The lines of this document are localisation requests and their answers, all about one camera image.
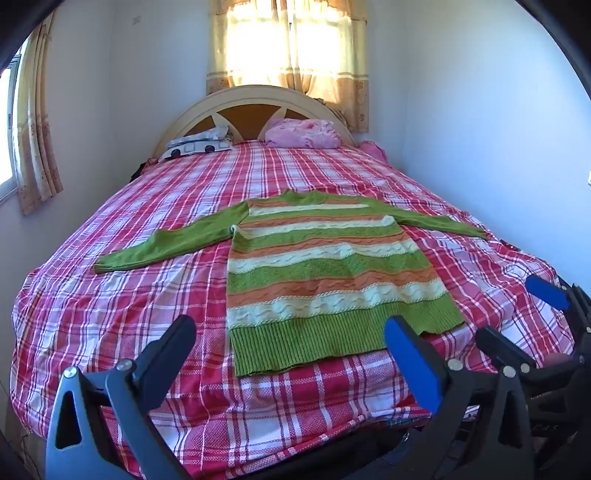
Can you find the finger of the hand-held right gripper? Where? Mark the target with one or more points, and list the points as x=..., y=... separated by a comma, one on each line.
x=501, y=348
x=547, y=290

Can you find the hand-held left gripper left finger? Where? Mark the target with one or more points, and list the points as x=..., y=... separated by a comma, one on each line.
x=178, y=334

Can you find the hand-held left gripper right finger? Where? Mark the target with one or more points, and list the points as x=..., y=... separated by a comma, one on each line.
x=411, y=360

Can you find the green orange striped knit sweater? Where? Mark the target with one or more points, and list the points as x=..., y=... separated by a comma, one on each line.
x=323, y=277

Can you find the bed with red plaid sheet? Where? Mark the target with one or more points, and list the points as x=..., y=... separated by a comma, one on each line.
x=138, y=300

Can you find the small dark object beside bed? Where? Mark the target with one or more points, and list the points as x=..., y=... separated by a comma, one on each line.
x=143, y=168

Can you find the white dark patterned pillow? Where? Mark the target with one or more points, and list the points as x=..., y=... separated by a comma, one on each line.
x=194, y=143

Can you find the small pink pillow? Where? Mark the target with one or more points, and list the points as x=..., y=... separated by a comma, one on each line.
x=374, y=150

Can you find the pink floral pillow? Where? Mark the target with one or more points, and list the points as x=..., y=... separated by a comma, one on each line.
x=300, y=134

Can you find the narrow yellow floral curtain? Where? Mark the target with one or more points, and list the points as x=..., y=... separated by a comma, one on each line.
x=39, y=138

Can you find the cream wooden headboard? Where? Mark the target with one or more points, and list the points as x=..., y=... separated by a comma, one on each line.
x=249, y=94

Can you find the white framed window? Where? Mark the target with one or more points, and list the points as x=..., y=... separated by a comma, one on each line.
x=5, y=138

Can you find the wide yellow floral curtain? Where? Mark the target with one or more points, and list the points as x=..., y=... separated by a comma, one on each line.
x=286, y=46

